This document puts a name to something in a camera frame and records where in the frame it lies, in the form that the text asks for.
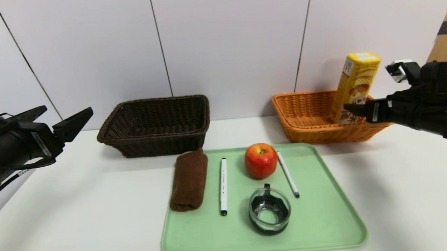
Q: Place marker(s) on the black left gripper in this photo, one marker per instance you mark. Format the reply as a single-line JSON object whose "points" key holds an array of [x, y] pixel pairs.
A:
{"points": [[41, 143]]}

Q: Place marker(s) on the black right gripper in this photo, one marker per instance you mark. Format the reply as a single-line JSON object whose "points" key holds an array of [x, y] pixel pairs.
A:
{"points": [[376, 112]]}

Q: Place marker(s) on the yellow snack box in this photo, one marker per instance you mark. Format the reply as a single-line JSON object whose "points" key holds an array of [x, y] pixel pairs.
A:
{"points": [[357, 79]]}

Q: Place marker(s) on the thin white pen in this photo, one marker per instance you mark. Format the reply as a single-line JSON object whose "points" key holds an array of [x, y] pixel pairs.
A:
{"points": [[288, 174]]}

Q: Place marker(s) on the red apple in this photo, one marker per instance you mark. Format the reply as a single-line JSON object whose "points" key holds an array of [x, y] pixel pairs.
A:
{"points": [[260, 160]]}

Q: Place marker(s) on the brown towel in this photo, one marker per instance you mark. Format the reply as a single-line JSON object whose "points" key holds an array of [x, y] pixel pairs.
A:
{"points": [[190, 180]]}

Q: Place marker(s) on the thick white marker pen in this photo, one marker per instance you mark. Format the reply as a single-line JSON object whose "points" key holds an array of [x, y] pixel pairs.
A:
{"points": [[223, 185]]}

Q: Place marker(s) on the orange wicker basket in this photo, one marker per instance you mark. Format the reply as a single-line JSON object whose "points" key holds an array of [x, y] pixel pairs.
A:
{"points": [[306, 119]]}

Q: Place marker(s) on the dark brown wicker basket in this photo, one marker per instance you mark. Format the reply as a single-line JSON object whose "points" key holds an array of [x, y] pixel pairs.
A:
{"points": [[156, 127]]}

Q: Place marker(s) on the light green plastic tray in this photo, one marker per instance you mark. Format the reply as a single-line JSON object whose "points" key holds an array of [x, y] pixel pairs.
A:
{"points": [[322, 213]]}

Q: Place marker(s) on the clear glass cup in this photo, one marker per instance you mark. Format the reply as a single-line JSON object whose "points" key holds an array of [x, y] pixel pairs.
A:
{"points": [[269, 211]]}

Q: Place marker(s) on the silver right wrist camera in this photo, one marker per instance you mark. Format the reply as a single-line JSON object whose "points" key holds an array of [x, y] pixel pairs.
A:
{"points": [[398, 70]]}

